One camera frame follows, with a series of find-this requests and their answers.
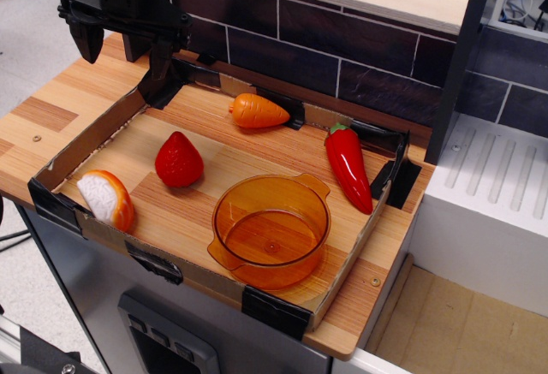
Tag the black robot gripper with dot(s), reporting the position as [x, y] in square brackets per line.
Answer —
[167, 26]

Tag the orange plastic toy carrot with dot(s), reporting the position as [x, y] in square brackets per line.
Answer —
[250, 110]

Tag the cardboard fence with black tape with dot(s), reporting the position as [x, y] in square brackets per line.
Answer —
[173, 227]

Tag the orange transparent plastic pot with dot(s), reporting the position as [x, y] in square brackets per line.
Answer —
[270, 230]

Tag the red plastic toy strawberry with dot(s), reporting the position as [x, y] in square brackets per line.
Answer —
[178, 163]

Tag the orange and white toy slice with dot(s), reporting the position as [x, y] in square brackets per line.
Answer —
[107, 198]

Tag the red plastic toy chili pepper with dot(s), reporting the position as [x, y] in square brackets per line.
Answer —
[345, 156]

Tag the grey toy oven panel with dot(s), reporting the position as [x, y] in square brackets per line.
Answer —
[163, 346]

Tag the white toy sink drainboard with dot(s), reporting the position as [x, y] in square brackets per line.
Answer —
[483, 220]

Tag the dark wooden post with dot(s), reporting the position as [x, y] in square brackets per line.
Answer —
[134, 47]

